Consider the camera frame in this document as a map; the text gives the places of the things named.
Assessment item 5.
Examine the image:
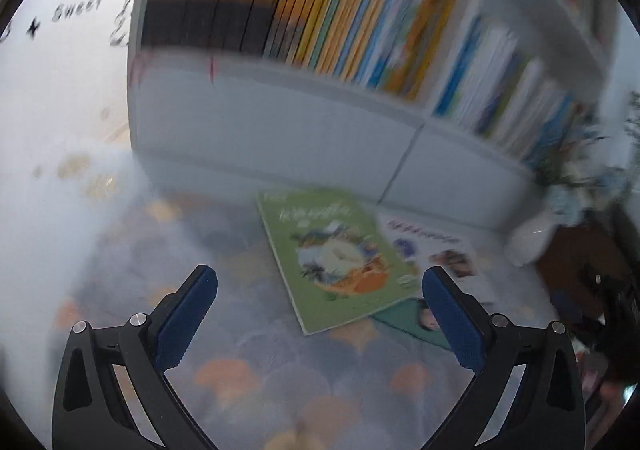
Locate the white spiral picture book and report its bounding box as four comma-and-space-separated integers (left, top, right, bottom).
375, 214, 497, 307

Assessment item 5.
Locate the white bookshelf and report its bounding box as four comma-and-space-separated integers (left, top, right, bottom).
127, 0, 616, 231

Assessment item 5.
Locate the light green picture book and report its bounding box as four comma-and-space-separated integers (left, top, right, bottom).
256, 187, 420, 335

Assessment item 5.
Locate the row of upright books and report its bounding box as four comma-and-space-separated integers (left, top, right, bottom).
140, 0, 601, 165

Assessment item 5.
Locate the brown wooden cabinet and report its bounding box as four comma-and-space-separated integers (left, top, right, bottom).
532, 220, 640, 331

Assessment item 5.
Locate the green book girl cover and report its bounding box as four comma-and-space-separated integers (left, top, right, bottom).
371, 297, 457, 355

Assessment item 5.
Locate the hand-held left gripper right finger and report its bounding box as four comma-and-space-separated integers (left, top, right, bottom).
421, 265, 587, 450

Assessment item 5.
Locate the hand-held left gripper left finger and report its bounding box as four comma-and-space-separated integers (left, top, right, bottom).
51, 264, 219, 450

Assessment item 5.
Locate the blue white flower bouquet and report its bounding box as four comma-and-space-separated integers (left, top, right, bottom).
537, 90, 640, 225

